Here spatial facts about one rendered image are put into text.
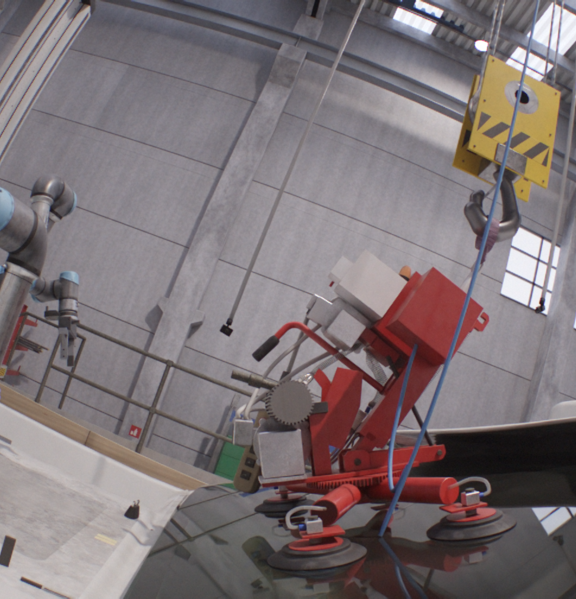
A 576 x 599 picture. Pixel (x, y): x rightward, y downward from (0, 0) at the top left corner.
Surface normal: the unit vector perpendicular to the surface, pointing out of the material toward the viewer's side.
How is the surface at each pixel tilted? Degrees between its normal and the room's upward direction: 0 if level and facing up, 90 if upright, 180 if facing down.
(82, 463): 90
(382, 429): 90
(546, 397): 90
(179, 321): 90
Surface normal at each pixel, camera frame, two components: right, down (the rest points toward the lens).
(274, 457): 0.10, -0.18
